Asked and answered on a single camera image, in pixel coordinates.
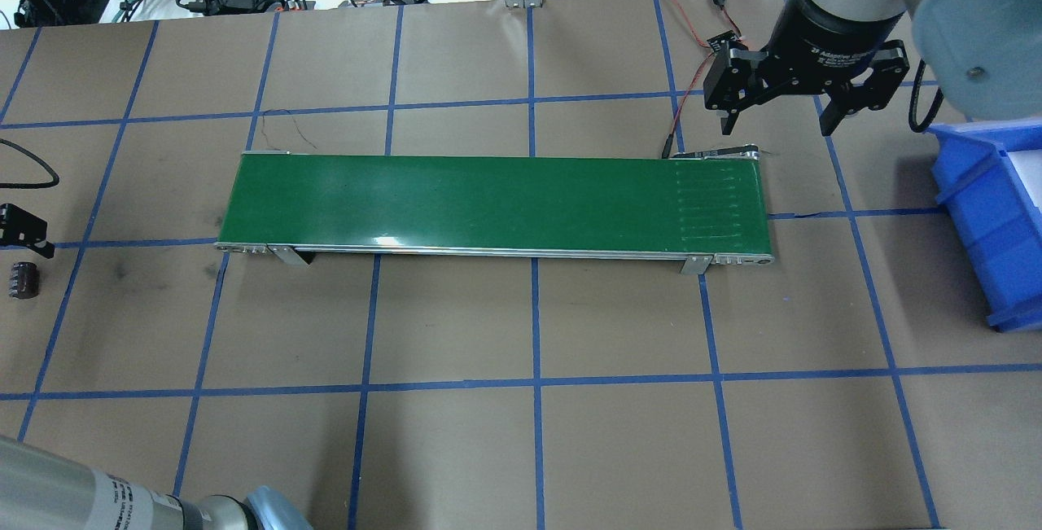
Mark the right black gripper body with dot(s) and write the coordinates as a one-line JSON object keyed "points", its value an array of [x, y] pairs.
{"points": [[824, 35]]}

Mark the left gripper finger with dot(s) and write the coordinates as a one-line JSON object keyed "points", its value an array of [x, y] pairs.
{"points": [[19, 228]]}

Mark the green conveyor belt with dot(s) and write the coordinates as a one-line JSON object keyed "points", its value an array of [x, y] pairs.
{"points": [[699, 212]]}

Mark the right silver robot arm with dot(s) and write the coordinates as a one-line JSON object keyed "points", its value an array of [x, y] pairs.
{"points": [[984, 54]]}

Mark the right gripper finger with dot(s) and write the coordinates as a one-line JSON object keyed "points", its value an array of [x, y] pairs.
{"points": [[841, 104], [729, 112]]}

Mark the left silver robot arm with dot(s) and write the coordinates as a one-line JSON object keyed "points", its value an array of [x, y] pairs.
{"points": [[111, 370]]}

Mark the blue plastic bin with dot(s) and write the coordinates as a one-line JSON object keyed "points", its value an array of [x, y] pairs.
{"points": [[988, 175]]}

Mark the dark brown capacitor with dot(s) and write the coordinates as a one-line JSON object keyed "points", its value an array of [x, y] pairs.
{"points": [[25, 281]]}

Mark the small controller circuit board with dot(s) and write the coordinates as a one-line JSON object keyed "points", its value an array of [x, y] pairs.
{"points": [[719, 42]]}

